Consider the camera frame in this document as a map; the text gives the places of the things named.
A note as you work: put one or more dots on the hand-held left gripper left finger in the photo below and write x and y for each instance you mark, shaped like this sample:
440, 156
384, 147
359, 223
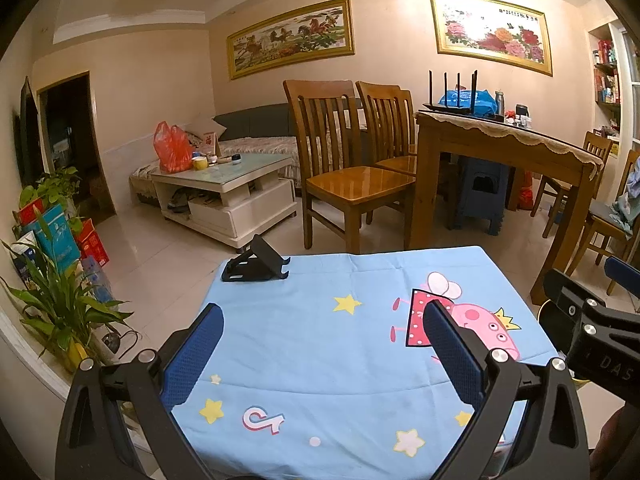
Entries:
192, 360

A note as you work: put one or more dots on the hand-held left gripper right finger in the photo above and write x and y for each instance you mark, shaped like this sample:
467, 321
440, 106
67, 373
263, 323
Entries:
452, 355

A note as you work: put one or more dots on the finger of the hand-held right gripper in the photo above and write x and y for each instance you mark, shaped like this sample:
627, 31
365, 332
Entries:
567, 295
625, 280

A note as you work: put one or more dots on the person's right forearm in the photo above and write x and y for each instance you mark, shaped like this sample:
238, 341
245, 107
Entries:
620, 445

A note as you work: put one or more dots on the wooden slat-back chair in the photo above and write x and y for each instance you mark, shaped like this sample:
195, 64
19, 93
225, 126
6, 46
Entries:
360, 187
390, 125
607, 240
597, 147

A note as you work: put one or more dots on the grey cloth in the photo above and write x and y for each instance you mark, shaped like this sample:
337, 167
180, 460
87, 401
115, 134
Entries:
627, 200

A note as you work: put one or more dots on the red bag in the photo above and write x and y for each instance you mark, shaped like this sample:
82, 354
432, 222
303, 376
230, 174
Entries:
526, 192

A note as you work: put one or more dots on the black phone stand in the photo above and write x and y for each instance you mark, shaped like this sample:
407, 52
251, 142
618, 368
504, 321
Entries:
255, 265

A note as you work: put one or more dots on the blue printed blanket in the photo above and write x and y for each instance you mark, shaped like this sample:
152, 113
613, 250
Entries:
325, 360

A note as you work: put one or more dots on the blue plastic stool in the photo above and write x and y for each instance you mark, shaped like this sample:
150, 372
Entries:
480, 195

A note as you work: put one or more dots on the green potted plant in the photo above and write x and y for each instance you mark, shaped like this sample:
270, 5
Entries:
55, 305

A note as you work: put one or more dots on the red gift box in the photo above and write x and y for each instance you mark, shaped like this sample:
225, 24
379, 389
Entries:
92, 245

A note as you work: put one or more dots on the wooden dining table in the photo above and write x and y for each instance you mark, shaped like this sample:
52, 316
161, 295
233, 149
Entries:
500, 147

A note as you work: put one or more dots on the white cabinet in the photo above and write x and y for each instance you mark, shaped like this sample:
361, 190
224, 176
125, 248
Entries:
30, 365

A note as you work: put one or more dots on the lace tablecloth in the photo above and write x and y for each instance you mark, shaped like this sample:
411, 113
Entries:
525, 132

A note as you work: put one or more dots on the white glass-top coffee table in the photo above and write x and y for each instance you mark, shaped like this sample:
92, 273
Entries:
220, 185

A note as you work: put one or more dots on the blue gift box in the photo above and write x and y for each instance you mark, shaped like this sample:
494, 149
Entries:
57, 240

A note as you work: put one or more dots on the grey bottle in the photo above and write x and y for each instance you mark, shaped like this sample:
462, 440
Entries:
499, 104

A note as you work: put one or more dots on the orange plastic bag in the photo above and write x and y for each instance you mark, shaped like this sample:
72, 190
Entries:
172, 150

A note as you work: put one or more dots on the small printed carton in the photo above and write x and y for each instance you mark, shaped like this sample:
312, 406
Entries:
210, 144

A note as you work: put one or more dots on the blue plastic bag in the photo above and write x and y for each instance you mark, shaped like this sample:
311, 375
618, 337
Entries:
470, 100

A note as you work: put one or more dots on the black wifi router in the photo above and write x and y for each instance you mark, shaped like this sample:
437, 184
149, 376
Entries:
447, 106

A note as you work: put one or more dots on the beige pillow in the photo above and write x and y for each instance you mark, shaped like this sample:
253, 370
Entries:
207, 129

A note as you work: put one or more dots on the grey sofa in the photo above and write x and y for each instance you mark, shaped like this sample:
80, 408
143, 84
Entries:
255, 120

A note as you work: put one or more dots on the framed flower painting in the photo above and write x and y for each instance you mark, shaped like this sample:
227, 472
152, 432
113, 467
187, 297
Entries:
492, 35

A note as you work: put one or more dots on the black television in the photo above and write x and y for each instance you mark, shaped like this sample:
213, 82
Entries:
27, 130

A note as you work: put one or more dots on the framed horse painting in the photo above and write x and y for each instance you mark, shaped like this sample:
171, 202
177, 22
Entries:
290, 40

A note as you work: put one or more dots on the wall shelf with books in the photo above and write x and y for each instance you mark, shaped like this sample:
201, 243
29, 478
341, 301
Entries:
607, 75

